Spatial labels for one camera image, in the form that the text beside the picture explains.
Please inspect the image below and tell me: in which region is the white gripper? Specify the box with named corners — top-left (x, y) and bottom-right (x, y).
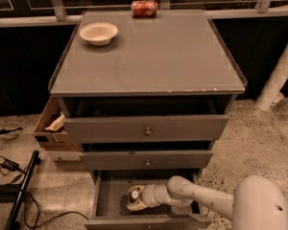
top-left (127, 184), bottom-right (174, 212)

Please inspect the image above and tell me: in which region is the clear plastic water bottle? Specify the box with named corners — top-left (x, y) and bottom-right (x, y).
top-left (128, 191), bottom-right (141, 203)

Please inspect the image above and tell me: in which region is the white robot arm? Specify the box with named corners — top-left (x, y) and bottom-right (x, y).
top-left (127, 175), bottom-right (288, 230)

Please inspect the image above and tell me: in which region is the grey bottom drawer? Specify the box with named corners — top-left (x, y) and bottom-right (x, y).
top-left (84, 169), bottom-right (212, 230)

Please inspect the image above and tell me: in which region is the grey drawer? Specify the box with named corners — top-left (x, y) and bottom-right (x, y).
top-left (57, 96), bottom-right (230, 145)
top-left (80, 141), bottom-right (213, 171)
top-left (84, 169), bottom-right (212, 230)

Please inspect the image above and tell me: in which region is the grey middle drawer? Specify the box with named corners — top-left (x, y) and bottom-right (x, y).
top-left (80, 141), bottom-right (213, 171)

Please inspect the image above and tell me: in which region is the grey drawer cabinet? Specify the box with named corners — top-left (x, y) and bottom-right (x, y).
top-left (47, 9), bottom-right (248, 184)

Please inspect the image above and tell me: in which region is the grey top drawer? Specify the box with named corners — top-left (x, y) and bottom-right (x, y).
top-left (57, 96), bottom-right (230, 145)

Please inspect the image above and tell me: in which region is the crumpled paper in box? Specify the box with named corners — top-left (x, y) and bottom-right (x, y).
top-left (45, 114), bottom-right (65, 132)

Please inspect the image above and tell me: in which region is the brown cardboard box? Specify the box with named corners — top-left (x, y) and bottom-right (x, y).
top-left (34, 98), bottom-right (80, 161)

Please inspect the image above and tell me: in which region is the black stand pole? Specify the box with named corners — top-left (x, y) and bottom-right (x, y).
top-left (4, 150), bottom-right (40, 230)

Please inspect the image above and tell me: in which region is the black power adapter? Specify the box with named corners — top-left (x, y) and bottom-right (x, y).
top-left (0, 159), bottom-right (19, 172)

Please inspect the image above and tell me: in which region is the white paper bowl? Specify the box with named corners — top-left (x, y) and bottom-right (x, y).
top-left (80, 22), bottom-right (118, 46)

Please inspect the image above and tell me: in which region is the orange soda can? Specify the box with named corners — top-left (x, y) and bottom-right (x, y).
top-left (132, 0), bottom-right (157, 17)

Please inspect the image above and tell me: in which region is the white pipe column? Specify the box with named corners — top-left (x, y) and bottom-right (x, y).
top-left (255, 43), bottom-right (288, 111)

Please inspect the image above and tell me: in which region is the metal window railing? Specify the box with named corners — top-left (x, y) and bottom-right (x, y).
top-left (0, 0), bottom-right (288, 29)

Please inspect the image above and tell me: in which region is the black floor cable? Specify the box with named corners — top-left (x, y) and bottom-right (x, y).
top-left (20, 190), bottom-right (89, 230)

